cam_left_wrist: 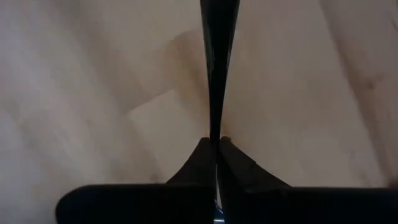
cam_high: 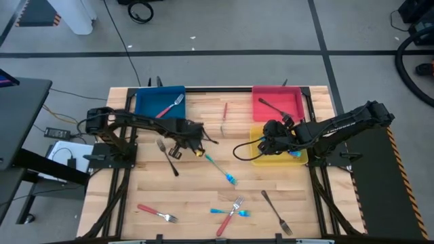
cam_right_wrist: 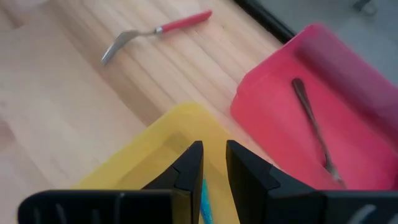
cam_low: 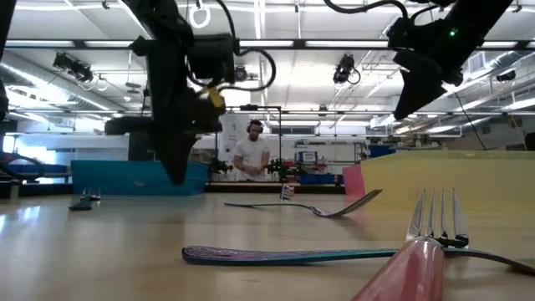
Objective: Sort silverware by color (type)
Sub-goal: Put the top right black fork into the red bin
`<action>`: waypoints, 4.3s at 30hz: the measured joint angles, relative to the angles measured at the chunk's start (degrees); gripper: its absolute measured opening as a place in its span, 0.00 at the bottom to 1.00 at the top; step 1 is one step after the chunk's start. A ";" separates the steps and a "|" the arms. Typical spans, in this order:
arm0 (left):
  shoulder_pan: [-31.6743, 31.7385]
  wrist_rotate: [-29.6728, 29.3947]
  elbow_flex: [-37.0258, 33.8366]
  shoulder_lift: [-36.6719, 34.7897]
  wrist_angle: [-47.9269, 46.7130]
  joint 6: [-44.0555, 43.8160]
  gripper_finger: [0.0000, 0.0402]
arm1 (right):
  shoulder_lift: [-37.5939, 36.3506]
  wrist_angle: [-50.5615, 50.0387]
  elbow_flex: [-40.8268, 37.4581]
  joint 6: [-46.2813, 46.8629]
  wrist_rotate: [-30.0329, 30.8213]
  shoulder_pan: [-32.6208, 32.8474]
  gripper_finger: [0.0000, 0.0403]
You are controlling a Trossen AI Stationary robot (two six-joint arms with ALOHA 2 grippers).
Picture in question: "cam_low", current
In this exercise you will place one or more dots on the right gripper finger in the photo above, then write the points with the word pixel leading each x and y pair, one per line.
pixel 426 79
pixel 407 75

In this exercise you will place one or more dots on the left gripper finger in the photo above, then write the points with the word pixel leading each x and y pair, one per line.
pixel 169 154
pixel 184 150

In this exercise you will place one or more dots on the black metal fork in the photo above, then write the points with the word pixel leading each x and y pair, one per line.
pixel 81 205

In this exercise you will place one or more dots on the iridescent blue-green fork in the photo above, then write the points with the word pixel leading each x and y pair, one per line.
pixel 251 256
pixel 322 212

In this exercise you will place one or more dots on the background black robot arm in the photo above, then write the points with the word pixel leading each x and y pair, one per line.
pixel 219 167
pixel 280 169

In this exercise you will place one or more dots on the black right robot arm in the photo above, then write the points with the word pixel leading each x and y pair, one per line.
pixel 480 25

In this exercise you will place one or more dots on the white air vent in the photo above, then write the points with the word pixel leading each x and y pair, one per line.
pixel 476 62

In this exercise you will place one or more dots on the blue plastic bin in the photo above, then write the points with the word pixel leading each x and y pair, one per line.
pixel 108 177

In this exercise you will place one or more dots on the person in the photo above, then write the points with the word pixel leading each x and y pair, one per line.
pixel 251 156

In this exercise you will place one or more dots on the person's headphones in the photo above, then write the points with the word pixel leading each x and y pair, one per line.
pixel 248 127

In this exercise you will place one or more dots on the round black ceiling fixture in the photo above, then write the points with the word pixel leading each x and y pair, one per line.
pixel 240 73

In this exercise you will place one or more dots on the blue crate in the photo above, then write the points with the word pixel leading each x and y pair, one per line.
pixel 317 180
pixel 380 151

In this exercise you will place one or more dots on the yellow plastic bin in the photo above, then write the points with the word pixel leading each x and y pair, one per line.
pixel 480 180

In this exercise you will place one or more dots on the red plastic bin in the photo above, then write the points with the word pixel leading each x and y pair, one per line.
pixel 353 182

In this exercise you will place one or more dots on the black ceiling camera rig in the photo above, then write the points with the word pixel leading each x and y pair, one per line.
pixel 343 69
pixel 73 67

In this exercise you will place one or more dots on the black aluminium table frame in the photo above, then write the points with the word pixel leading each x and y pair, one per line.
pixel 251 189

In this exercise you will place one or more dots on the black metal station frame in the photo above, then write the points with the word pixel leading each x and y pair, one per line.
pixel 251 107

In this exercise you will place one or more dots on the silver ventilation duct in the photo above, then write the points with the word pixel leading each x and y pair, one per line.
pixel 25 73

